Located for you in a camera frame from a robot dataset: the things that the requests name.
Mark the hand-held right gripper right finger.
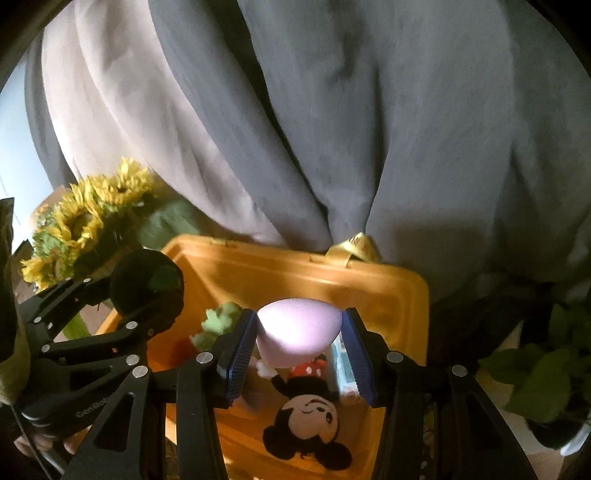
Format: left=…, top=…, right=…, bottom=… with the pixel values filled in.
left=342, top=307, right=539, bottom=480

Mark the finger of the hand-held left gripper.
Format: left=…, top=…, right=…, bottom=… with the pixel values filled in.
left=41, top=318, right=161, bottom=376
left=17, top=270, right=118, bottom=354

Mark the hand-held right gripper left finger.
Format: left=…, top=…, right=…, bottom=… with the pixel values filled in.
left=65, top=308, right=258, bottom=480

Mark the blue white tissue packet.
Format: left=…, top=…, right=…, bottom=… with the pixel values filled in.
left=330, top=339, right=365, bottom=400

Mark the green frog toy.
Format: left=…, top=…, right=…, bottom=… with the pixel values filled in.
left=190, top=302, right=243, bottom=352

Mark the pink egg-shaped sponge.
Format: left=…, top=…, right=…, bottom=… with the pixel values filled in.
left=256, top=298, right=346, bottom=370

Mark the orange plastic crate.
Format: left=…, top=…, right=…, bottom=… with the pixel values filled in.
left=95, top=234, right=432, bottom=480

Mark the person's left hand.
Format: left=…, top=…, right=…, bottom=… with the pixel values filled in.
left=14, top=427, right=90, bottom=462

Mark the mouse plush toy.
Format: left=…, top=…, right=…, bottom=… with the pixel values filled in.
left=252, top=353, right=354, bottom=472

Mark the sunflower bouquet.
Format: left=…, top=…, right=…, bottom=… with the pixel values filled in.
left=21, top=157, right=204, bottom=296

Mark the patterned brown tablecloth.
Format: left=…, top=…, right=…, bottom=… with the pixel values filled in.
left=421, top=401, right=441, bottom=480

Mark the gold satin ribbon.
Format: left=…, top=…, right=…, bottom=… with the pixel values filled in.
left=325, top=233, right=382, bottom=266

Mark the beige curtain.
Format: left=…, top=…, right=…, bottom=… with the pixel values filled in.
left=41, top=0, right=287, bottom=245

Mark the green potted plant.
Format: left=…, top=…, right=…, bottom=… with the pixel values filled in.
left=478, top=281, right=591, bottom=425

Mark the grey curtain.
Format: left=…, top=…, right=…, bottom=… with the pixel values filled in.
left=28, top=0, right=591, bottom=305

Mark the white plant pot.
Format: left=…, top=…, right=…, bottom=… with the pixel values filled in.
left=526, top=411, right=591, bottom=457

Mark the black cable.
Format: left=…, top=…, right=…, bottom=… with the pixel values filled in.
left=11, top=401, right=54, bottom=480

